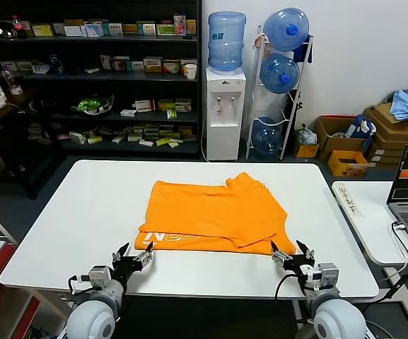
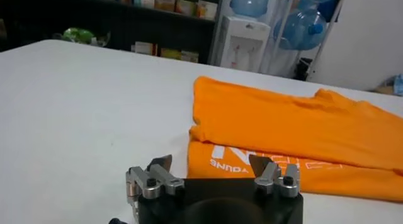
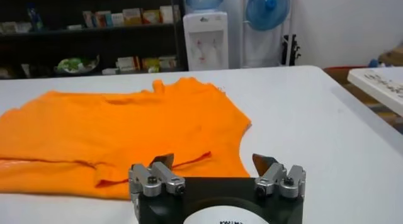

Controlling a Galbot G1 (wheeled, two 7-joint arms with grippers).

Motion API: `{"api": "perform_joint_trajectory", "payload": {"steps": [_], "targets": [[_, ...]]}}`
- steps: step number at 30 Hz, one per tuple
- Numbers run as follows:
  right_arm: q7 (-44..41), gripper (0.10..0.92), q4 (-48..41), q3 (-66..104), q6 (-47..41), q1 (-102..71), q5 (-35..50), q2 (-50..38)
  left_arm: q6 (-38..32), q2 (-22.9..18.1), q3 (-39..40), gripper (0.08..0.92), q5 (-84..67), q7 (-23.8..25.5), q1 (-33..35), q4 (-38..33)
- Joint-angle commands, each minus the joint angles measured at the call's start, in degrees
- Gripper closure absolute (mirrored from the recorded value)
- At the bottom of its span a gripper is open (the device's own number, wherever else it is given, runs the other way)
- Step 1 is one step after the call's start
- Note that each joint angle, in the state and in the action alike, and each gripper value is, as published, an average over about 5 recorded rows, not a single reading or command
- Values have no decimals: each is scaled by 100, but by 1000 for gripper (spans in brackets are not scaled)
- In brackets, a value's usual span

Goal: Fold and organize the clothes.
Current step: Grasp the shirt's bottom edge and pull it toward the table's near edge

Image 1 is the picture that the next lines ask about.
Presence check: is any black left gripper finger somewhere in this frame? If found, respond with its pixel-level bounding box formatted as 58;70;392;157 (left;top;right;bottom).
133;240;155;271
110;242;131;265

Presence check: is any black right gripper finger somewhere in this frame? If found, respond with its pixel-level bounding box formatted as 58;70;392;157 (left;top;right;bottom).
296;239;316;262
270;239;295;272

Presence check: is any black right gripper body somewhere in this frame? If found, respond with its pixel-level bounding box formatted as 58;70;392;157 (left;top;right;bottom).
288;256;314;283

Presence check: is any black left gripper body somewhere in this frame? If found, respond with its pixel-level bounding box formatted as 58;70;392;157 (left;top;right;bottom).
110;257;140;284

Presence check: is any orange t-shirt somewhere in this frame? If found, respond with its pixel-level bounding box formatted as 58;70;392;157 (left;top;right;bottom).
134;172;296;256

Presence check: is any yellow cardboard box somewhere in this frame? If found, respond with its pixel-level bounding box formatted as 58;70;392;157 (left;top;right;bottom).
327;150;369;177

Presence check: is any small tan cardboard box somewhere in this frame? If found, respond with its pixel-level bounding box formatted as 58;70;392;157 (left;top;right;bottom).
293;136;320;159

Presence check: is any white metal jug rack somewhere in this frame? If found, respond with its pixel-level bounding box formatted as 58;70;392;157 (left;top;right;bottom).
245;25;314;162

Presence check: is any open brown cardboard box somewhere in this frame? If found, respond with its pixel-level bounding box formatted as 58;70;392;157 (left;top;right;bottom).
312;115;367;162

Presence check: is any crumpled plastic bag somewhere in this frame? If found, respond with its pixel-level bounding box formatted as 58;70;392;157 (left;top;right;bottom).
295;124;318;146

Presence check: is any flat brown cardboard box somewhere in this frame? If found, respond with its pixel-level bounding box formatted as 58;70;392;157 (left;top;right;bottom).
366;143;408;166
370;132;408;151
362;102;408;137

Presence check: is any white water dispenser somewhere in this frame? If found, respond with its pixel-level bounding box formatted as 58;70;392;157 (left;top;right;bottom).
204;66;247;162

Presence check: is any blue and white bag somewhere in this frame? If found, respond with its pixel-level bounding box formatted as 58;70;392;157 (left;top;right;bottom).
344;114;378;153

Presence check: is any green and white bowl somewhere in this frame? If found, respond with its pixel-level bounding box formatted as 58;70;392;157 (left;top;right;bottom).
69;93;115;117

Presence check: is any black shelving unit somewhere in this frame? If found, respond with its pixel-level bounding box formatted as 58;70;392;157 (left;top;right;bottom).
0;0;203;160

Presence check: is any light blue cloth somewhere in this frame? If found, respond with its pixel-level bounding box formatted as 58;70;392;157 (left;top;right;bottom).
389;90;408;121

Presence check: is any orange picture medicine box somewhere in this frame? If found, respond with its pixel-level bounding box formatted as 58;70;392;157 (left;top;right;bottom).
113;56;130;73

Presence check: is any white orange medicine box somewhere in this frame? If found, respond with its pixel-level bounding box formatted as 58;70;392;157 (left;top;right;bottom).
161;59;181;74

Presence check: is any dark blue hanging cloth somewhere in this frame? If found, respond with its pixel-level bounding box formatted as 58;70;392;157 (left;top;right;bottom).
293;33;314;65

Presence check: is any blue plastic bottle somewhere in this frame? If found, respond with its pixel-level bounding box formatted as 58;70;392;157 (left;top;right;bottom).
49;53;64;76

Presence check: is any clear bottle on stand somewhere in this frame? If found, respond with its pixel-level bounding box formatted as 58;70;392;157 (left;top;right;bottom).
1;69;23;96

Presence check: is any upright blue water jug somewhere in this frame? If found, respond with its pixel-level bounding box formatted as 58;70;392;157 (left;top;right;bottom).
207;11;247;75

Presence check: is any light blue medicine box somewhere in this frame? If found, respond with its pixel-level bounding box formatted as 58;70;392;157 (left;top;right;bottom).
81;21;104;38

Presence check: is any tall pink medicine box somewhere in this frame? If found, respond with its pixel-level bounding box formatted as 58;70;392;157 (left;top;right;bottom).
173;13;187;36

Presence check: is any cola bottle red label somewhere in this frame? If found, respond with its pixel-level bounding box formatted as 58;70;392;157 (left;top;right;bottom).
11;15;28;40

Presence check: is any black glossy helmet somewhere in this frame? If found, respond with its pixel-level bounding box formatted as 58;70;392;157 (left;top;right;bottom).
0;20;17;39

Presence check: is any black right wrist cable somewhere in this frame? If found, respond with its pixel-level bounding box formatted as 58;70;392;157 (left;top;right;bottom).
273;273;305;301

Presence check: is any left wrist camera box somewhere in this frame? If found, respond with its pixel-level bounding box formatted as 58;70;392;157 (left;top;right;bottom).
71;265;112;287

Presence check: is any white laptop cable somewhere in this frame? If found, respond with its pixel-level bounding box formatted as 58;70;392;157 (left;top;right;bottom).
378;221;408;283

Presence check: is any black laptop cable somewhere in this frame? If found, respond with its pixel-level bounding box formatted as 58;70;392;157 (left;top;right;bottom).
361;220;408;315

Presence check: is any white side table frame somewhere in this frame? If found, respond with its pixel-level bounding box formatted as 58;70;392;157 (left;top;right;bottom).
383;263;408;328

